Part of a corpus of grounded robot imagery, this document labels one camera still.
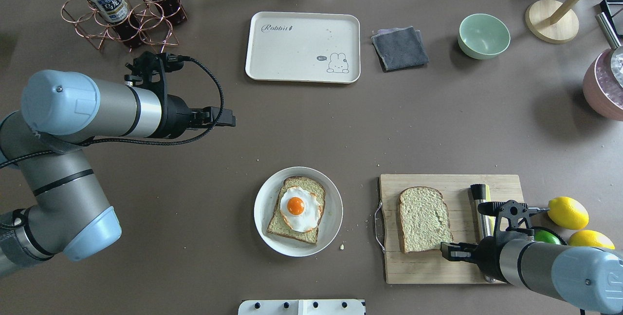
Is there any fried egg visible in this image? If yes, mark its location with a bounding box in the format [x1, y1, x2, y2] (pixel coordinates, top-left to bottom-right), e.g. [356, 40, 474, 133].
[279, 186, 321, 233]

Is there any whole lemon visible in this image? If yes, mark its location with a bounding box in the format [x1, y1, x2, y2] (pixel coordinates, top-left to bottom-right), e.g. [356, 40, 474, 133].
[547, 197, 589, 230]
[567, 229, 616, 249]

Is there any whole lemon lower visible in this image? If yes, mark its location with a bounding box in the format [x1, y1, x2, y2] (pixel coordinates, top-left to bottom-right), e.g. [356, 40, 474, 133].
[567, 229, 616, 249]

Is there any mint green bowl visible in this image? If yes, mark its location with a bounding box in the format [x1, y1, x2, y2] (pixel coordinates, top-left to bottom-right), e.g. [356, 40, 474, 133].
[458, 13, 511, 60]

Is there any whole lemon upper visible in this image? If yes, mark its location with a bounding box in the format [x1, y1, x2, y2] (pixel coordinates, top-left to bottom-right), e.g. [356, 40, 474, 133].
[547, 197, 589, 230]

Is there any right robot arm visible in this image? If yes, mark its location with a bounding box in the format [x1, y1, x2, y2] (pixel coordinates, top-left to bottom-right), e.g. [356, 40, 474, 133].
[440, 237, 623, 315]

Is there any cream rabbit tray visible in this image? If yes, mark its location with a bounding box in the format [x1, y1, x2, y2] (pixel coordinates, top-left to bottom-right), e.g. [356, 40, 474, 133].
[245, 11, 361, 84]

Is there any green lime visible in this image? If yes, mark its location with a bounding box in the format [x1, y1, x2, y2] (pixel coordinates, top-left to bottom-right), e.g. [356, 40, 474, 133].
[533, 226, 568, 245]

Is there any white round plate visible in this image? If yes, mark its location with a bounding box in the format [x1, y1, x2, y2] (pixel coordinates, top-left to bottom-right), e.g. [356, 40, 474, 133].
[254, 167, 344, 257]

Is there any bamboo cutting board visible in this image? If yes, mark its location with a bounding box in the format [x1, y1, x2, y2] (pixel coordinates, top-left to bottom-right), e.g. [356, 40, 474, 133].
[380, 174, 524, 284]

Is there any steel muddler black tip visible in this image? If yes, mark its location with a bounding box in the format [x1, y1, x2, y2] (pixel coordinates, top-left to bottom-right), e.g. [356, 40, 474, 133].
[470, 184, 497, 283]

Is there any bread slice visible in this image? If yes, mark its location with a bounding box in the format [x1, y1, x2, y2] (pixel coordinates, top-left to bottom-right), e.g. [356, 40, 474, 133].
[267, 177, 326, 245]
[398, 186, 453, 254]

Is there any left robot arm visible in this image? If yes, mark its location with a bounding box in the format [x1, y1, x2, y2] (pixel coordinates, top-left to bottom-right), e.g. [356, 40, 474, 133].
[1, 70, 236, 277]

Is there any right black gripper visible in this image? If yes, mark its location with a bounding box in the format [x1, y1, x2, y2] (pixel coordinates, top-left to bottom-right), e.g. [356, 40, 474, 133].
[440, 237, 507, 282]

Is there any dark tea bottle front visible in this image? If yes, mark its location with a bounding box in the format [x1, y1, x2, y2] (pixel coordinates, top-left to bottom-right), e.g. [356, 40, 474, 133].
[90, 0, 143, 49]

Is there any wooden stand with round base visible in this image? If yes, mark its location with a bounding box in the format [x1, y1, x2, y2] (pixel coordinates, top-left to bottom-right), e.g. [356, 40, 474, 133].
[525, 0, 579, 44]

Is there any grey folded cloth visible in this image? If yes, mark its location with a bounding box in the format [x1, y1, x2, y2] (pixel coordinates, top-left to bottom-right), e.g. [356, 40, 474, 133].
[371, 26, 430, 72]

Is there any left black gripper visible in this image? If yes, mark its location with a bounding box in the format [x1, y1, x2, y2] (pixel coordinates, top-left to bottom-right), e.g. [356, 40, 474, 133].
[161, 95, 236, 139]

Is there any copper wire bottle rack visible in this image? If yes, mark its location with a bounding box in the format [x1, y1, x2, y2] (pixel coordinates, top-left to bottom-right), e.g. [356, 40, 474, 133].
[61, 0, 180, 53]

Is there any pink ice bucket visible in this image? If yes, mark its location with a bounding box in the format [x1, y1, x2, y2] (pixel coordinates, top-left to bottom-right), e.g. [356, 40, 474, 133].
[583, 49, 623, 121]

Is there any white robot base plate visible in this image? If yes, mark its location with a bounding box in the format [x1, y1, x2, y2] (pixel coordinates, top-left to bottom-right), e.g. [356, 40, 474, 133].
[238, 298, 366, 315]

